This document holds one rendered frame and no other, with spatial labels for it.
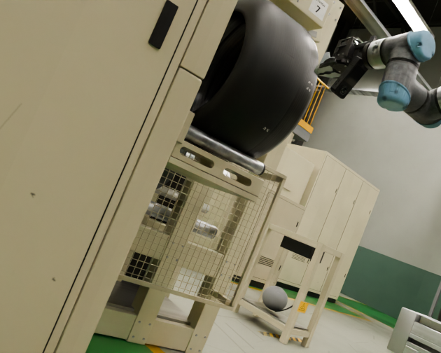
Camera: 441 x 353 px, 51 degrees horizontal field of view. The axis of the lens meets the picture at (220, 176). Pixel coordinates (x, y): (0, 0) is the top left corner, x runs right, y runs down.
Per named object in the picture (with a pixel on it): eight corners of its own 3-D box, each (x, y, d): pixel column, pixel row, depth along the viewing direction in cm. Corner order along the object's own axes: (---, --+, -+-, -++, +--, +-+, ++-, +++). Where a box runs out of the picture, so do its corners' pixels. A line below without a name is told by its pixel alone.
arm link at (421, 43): (414, 52, 107) (423, 20, 108) (374, 60, 116) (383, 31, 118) (432, 69, 111) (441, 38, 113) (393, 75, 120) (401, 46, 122)
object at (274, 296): (283, 344, 345) (323, 244, 351) (229, 309, 389) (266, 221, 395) (308, 347, 368) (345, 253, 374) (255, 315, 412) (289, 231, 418)
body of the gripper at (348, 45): (353, 54, 135) (388, 45, 125) (344, 80, 134) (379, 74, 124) (336, 40, 131) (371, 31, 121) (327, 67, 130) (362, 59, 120)
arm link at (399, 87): (421, 118, 113) (432, 77, 114) (396, 97, 107) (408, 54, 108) (393, 120, 119) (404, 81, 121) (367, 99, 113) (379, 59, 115)
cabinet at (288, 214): (230, 280, 574) (269, 187, 584) (203, 265, 615) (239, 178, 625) (273, 292, 635) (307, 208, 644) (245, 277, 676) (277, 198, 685)
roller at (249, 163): (185, 125, 140) (182, 118, 143) (176, 136, 141) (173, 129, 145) (267, 168, 158) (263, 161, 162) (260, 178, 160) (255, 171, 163)
